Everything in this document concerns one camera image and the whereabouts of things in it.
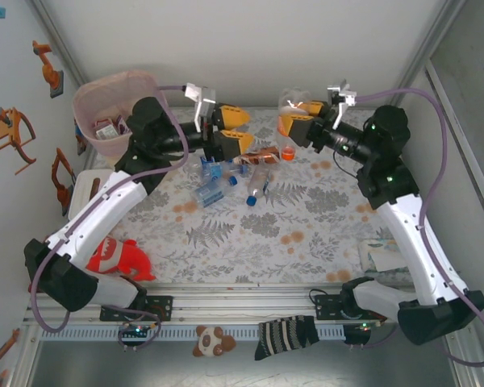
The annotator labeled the clear bottle with blue cap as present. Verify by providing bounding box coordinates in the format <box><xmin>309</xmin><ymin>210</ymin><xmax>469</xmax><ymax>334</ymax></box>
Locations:
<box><xmin>245</xmin><ymin>165</ymin><xmax>273</xmax><ymax>207</ymax></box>

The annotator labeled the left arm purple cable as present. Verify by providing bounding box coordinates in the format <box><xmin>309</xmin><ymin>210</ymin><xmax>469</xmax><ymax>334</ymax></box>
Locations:
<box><xmin>31</xmin><ymin>83</ymin><xmax>189</xmax><ymax>334</ymax></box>

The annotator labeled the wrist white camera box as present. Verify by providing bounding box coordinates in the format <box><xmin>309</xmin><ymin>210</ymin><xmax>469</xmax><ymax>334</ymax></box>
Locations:
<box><xmin>184</xmin><ymin>82</ymin><xmax>218</xmax><ymax>130</ymax></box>
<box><xmin>326</xmin><ymin>79</ymin><xmax>363</xmax><ymax>129</ymax></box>

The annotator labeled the black striped sock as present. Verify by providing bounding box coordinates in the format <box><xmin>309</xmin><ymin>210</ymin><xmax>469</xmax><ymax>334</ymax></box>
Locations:
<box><xmin>253</xmin><ymin>315</ymin><xmax>321</xmax><ymax>361</ymax></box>

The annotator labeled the white tissue box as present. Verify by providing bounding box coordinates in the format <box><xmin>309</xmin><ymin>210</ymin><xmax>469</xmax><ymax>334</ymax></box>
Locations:
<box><xmin>67</xmin><ymin>169</ymin><xmax>114</xmax><ymax>218</ymax></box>

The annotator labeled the white slotted cable duct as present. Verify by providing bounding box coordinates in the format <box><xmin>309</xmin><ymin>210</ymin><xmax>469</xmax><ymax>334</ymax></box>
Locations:
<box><xmin>38</xmin><ymin>324</ymin><xmax>348</xmax><ymax>343</ymax></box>

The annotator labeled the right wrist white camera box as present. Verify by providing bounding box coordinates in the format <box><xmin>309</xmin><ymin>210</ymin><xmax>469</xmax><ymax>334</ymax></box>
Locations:
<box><xmin>326</xmin><ymin>79</ymin><xmax>363</xmax><ymax>129</ymax></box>

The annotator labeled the beige bin with pink liner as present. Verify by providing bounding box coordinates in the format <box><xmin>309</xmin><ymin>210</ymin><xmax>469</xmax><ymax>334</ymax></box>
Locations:
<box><xmin>72</xmin><ymin>70</ymin><xmax>169</xmax><ymax>159</ymax></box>

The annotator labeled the clear bottle light blue label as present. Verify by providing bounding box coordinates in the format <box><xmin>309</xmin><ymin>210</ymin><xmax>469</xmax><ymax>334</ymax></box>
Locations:
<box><xmin>190</xmin><ymin>176</ymin><xmax>240</xmax><ymax>210</ymax></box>

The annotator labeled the brown white bear plush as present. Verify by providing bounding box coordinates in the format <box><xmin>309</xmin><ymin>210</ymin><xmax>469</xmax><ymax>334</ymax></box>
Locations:
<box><xmin>191</xmin><ymin>324</ymin><xmax>237</xmax><ymax>359</ymax></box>

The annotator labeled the white green wipes pack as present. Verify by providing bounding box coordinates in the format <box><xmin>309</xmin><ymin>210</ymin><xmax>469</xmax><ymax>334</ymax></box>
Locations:
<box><xmin>357</xmin><ymin>239</ymin><xmax>408</xmax><ymax>279</ymax></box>

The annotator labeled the orange label bottle orange cap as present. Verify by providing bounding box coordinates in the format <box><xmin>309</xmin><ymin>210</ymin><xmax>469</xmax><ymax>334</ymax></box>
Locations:
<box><xmin>277</xmin><ymin>87</ymin><xmax>314</xmax><ymax>162</ymax></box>

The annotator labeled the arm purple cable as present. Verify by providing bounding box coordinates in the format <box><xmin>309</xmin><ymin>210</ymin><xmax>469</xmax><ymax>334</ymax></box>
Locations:
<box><xmin>354</xmin><ymin>87</ymin><xmax>484</xmax><ymax>368</ymax></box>
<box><xmin>31</xmin><ymin>83</ymin><xmax>189</xmax><ymax>334</ymax></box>

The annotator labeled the small circuit board green LED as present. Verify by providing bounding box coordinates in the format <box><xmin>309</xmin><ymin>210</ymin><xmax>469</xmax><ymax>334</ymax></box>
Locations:
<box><xmin>344</xmin><ymin>322</ymin><xmax>390</xmax><ymax>348</ymax></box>
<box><xmin>118</xmin><ymin>321</ymin><xmax>161</xmax><ymax>352</ymax></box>

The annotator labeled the aluminium frame rail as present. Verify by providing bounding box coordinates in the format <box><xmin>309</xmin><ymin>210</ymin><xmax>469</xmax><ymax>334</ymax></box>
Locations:
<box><xmin>22</xmin><ymin>281</ymin><xmax>469</xmax><ymax>326</ymax></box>

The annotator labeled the red shark plush toy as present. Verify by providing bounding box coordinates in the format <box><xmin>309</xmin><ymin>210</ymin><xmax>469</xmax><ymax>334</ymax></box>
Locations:
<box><xmin>84</xmin><ymin>236</ymin><xmax>156</xmax><ymax>282</ymax></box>

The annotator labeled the orange blue wall model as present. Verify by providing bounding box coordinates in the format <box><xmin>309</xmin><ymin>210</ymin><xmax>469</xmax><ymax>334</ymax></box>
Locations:
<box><xmin>74</xmin><ymin>120</ymin><xmax>88</xmax><ymax>156</ymax></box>

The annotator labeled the aluminium frame post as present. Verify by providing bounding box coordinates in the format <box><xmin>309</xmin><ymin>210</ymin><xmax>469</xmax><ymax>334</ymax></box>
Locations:
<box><xmin>382</xmin><ymin>0</ymin><xmax>468</xmax><ymax>121</ymax></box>
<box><xmin>30</xmin><ymin>0</ymin><xmax>94</xmax><ymax>106</ymax></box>

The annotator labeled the orange chair shaped wall model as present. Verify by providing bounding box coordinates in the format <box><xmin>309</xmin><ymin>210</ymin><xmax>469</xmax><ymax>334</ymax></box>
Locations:
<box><xmin>0</xmin><ymin>106</ymin><xmax>38</xmax><ymax>175</ymax></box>

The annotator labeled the orange wall model piece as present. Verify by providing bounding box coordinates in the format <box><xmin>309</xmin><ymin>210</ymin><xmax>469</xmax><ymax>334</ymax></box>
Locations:
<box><xmin>0</xmin><ymin>328</ymin><xmax>22</xmax><ymax>384</ymax></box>

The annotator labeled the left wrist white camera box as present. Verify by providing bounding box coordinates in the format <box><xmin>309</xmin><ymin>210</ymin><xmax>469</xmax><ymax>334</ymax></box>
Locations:
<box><xmin>184</xmin><ymin>82</ymin><xmax>218</xmax><ymax>130</ymax></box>

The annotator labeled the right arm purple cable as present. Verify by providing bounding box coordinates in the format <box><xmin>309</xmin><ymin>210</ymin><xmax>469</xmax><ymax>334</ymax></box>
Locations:
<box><xmin>354</xmin><ymin>87</ymin><xmax>484</xmax><ymax>368</ymax></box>

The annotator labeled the copper brown label bottle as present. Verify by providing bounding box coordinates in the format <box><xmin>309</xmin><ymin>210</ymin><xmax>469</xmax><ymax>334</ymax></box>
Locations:
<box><xmin>234</xmin><ymin>145</ymin><xmax>284</xmax><ymax>167</ymax></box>

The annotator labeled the floral tablecloth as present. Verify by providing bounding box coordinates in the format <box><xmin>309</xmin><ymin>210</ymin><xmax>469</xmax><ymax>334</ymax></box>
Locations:
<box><xmin>66</xmin><ymin>106</ymin><xmax>412</xmax><ymax>285</ymax></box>

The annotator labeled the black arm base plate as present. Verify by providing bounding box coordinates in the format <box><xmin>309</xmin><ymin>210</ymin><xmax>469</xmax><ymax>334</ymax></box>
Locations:
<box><xmin>99</xmin><ymin>295</ymin><xmax>174</xmax><ymax>323</ymax></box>
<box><xmin>312</xmin><ymin>293</ymin><xmax>348</xmax><ymax>322</ymax></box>

